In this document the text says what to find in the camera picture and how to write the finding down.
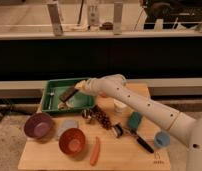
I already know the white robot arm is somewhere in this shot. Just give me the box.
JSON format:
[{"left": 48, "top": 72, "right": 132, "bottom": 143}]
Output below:
[{"left": 75, "top": 74, "right": 202, "bottom": 171}]

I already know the red bowl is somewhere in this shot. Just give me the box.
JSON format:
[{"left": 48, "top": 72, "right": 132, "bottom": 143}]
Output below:
[{"left": 59, "top": 128, "right": 86, "bottom": 156}]

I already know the purple bowl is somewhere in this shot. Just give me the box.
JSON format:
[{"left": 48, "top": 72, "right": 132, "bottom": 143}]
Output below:
[{"left": 24, "top": 113, "right": 54, "bottom": 139}]

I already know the orange fruit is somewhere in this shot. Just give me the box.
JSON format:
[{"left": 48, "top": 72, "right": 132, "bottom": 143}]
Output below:
[{"left": 99, "top": 93, "right": 108, "bottom": 98}]

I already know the dark grape bunch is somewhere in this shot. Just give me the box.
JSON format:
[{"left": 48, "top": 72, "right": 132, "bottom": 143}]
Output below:
[{"left": 93, "top": 106, "right": 111, "bottom": 130}]

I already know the pale food piece in tray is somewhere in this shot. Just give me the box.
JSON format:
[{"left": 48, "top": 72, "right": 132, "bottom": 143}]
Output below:
[{"left": 57, "top": 101, "right": 74, "bottom": 110}]

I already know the green plastic tray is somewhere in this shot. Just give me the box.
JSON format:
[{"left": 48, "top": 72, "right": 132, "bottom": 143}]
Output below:
[{"left": 41, "top": 78, "right": 95, "bottom": 114}]

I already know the wooden table board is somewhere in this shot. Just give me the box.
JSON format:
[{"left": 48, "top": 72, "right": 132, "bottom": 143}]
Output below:
[{"left": 17, "top": 82, "right": 172, "bottom": 171}]

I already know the teal sponge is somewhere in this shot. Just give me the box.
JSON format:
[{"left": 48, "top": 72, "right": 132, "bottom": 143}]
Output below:
[{"left": 127, "top": 112, "right": 142, "bottom": 130}]

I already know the orange carrot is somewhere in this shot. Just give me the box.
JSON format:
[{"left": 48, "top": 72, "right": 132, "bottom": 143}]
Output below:
[{"left": 90, "top": 137, "right": 100, "bottom": 166}]

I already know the blue cup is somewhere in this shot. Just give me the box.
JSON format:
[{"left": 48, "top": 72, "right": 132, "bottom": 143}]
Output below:
[{"left": 154, "top": 131, "right": 170, "bottom": 148}]

